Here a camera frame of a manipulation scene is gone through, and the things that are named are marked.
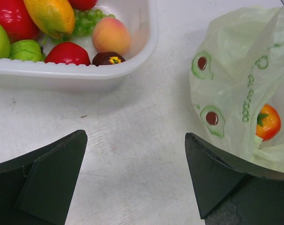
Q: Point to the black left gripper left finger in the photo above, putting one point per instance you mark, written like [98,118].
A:
[37,188]

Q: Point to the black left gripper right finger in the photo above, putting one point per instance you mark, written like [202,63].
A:
[230,190]

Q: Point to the light green plastic bag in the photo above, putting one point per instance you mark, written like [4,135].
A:
[238,68]

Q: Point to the dark plum from bag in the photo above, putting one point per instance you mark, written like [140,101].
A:
[107,58]

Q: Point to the yellow mango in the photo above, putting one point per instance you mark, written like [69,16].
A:
[55,18]

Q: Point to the red apple from bag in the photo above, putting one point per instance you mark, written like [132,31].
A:
[83,5]

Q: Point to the small red fruit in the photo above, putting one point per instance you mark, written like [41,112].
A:
[68,53]

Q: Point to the green fruit in basket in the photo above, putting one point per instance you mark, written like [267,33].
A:
[27,50]

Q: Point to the small peach in basket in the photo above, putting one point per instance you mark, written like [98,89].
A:
[111,35]

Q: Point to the green grape bunch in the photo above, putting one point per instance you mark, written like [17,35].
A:
[85,21]

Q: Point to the bright red apple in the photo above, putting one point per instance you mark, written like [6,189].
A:
[16,21]

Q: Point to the white plastic basket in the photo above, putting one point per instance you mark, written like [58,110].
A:
[139,16]

